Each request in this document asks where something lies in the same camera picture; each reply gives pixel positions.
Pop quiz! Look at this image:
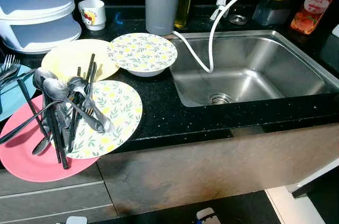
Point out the metal sink drain strainer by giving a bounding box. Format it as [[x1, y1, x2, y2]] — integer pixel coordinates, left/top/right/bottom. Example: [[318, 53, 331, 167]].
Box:
[[208, 93, 235, 105]]

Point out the white flexible hose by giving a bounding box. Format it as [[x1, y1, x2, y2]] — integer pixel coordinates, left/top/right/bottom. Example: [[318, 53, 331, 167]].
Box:
[[172, 0, 293, 74]]

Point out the pink plate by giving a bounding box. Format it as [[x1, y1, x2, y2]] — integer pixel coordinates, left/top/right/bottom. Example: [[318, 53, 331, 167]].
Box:
[[0, 94, 104, 183]]

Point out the lemon print white bowl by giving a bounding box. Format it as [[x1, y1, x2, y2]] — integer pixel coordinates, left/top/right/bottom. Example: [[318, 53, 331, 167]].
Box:
[[107, 32, 179, 78]]

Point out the stainless steel sink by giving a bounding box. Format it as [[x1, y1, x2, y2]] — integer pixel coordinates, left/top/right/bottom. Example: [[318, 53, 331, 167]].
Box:
[[168, 29, 339, 108]]

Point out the yellow plate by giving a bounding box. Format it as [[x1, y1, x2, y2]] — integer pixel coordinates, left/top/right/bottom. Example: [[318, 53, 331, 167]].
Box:
[[41, 39, 120, 83]]

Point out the silver spoon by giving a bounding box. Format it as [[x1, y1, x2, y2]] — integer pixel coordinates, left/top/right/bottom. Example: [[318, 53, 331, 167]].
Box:
[[67, 76, 114, 133], [42, 78, 72, 148], [32, 67, 61, 127], [32, 129, 53, 156]]

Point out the lemon print plate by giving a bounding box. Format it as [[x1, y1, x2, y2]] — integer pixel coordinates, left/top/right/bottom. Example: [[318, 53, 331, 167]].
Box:
[[63, 80, 144, 160]]

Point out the grey drawer unit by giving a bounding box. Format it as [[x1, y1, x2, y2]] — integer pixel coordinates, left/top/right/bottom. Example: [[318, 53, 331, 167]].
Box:
[[0, 165, 118, 224]]

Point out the white cartoon print mug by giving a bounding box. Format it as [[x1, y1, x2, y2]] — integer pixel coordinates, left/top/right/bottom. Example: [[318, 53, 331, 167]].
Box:
[[78, 0, 106, 31]]

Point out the silver fork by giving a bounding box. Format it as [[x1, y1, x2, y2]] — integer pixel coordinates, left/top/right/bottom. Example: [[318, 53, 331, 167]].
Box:
[[0, 53, 22, 84]]

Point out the light blue plate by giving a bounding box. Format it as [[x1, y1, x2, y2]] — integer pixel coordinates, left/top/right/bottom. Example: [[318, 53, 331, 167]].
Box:
[[0, 64, 37, 123]]

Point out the orange dish soap pump bottle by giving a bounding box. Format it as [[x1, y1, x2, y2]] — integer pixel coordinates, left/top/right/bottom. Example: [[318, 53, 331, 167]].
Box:
[[290, 0, 339, 35]]

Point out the round metal sink plug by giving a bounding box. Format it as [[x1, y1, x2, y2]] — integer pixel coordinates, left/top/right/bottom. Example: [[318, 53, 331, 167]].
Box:
[[229, 14, 248, 25]]

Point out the white cabinet side panel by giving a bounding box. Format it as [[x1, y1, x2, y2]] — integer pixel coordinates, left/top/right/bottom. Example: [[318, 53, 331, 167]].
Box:
[[264, 158, 339, 224]]

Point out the black chopstick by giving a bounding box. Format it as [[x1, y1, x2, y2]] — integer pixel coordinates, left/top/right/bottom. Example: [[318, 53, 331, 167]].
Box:
[[16, 78, 47, 135], [68, 53, 96, 150], [63, 65, 83, 150], [48, 105, 70, 171]]

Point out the beige stone cabinet panel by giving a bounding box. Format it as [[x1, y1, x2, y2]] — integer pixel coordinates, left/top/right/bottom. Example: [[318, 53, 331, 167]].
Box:
[[95, 123, 339, 217]]

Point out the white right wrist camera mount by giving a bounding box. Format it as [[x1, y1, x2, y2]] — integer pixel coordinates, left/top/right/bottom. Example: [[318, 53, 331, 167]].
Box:
[[195, 207, 220, 224]]

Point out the white stacked food container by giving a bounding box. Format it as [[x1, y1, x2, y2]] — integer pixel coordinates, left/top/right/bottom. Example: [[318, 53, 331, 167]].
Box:
[[0, 0, 83, 55]]

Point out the grey water filter canister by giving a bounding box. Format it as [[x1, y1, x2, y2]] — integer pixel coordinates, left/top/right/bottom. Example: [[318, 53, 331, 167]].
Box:
[[145, 0, 184, 37]]

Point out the dark clear sponge holder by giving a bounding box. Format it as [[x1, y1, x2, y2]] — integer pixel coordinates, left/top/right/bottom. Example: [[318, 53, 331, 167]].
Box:
[[252, 0, 291, 27]]

